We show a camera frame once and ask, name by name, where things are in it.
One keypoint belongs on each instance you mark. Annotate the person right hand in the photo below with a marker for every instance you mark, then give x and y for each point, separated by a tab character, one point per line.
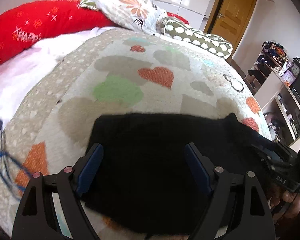
291	202

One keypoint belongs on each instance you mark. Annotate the black pants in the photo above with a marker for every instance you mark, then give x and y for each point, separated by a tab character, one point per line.
144	182

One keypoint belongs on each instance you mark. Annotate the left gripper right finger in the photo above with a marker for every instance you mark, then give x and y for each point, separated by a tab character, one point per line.
236	207

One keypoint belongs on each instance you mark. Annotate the shoe rack with shoes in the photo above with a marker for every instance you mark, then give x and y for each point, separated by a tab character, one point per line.
273	56

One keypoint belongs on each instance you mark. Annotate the red happy blanket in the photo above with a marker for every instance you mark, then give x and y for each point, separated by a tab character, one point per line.
23	26

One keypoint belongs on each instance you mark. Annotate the purple small clock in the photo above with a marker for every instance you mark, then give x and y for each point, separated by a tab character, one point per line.
288	78

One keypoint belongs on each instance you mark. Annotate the green hedgehog bolster pillow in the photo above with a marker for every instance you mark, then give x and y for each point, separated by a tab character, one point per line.
178	30

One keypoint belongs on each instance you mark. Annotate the heart pattern quilt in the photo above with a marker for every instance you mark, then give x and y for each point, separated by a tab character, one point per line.
121	72

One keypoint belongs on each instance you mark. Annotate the black table clock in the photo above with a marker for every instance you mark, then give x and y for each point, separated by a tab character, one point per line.
295	67

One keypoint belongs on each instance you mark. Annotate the floral white pillow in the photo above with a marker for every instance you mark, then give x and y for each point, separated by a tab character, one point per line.
136	15

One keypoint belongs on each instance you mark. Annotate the white shelf unit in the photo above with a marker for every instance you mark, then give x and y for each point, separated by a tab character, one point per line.
281	110

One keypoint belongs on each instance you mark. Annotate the white bed sheet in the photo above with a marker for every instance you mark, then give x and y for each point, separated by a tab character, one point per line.
22	72

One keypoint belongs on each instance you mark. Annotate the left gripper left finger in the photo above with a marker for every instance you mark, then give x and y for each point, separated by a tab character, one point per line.
36	217

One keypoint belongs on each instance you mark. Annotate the wooden door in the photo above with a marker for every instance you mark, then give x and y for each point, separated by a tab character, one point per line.
229	19

